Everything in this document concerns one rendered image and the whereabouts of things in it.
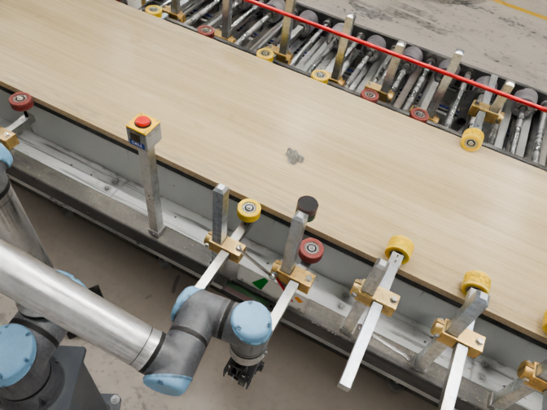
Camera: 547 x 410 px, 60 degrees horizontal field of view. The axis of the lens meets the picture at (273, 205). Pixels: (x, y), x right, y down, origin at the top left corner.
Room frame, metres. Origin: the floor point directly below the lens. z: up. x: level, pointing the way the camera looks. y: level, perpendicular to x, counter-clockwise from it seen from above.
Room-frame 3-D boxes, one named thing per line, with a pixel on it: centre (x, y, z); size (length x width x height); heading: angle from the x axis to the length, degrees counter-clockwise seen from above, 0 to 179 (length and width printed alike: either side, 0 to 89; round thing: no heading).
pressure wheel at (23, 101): (1.32, 1.02, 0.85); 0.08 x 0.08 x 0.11
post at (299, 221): (0.80, -0.08, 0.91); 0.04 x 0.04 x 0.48; 71
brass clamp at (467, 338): (0.63, -0.57, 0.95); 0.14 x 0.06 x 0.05; 71
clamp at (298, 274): (0.80, -0.10, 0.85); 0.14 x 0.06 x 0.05; 71
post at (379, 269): (0.72, -0.31, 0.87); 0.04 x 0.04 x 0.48; 71
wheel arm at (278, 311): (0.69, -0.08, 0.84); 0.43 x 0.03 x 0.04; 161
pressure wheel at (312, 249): (0.87, -0.14, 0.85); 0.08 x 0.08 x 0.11
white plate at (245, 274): (0.79, -0.04, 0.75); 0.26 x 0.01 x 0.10; 71
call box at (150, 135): (0.97, 0.40, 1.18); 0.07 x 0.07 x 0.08; 71
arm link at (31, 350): (0.41, 0.63, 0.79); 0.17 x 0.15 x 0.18; 169
